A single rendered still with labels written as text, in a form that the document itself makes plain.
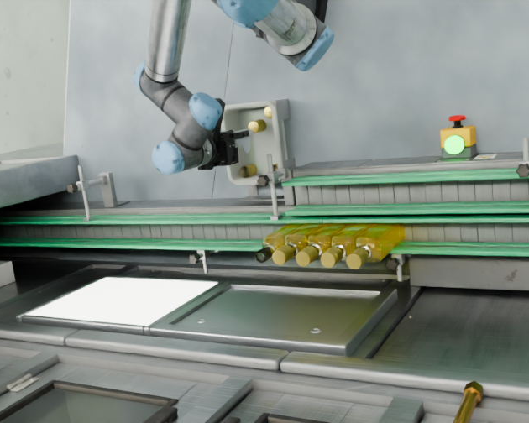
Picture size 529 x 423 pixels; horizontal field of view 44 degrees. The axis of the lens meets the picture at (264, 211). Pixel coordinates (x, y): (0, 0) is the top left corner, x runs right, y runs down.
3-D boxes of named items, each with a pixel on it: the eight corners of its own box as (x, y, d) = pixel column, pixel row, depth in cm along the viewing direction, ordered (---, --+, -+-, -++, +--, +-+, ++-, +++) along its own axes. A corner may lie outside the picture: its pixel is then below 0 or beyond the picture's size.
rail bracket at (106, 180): (119, 207, 212) (70, 224, 193) (111, 157, 209) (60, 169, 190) (131, 207, 210) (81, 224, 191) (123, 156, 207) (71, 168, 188)
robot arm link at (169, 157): (185, 154, 141) (167, 184, 145) (212, 148, 150) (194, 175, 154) (159, 132, 143) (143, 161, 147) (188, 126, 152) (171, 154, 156)
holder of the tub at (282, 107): (247, 197, 193) (233, 202, 186) (235, 104, 188) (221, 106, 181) (299, 195, 185) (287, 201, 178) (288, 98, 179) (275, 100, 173)
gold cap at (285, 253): (280, 259, 149) (272, 265, 145) (279, 244, 148) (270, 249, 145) (295, 259, 147) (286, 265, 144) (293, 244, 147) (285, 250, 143)
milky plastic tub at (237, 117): (243, 180, 192) (228, 185, 184) (233, 103, 187) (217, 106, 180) (296, 177, 183) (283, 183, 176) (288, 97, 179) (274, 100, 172)
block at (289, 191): (293, 201, 179) (282, 206, 173) (290, 166, 177) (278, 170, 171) (305, 200, 177) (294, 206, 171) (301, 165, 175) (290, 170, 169)
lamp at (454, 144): (446, 154, 155) (443, 155, 153) (445, 135, 154) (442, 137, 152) (465, 153, 153) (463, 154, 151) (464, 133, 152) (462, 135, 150)
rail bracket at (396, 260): (400, 269, 162) (384, 287, 150) (399, 243, 161) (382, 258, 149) (416, 270, 160) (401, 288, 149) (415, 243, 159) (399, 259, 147)
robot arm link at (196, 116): (176, 80, 140) (154, 121, 145) (212, 113, 137) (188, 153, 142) (196, 80, 147) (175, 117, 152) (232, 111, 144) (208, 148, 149)
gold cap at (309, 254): (304, 261, 146) (295, 266, 143) (302, 245, 146) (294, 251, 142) (318, 261, 145) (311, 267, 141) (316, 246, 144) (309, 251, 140)
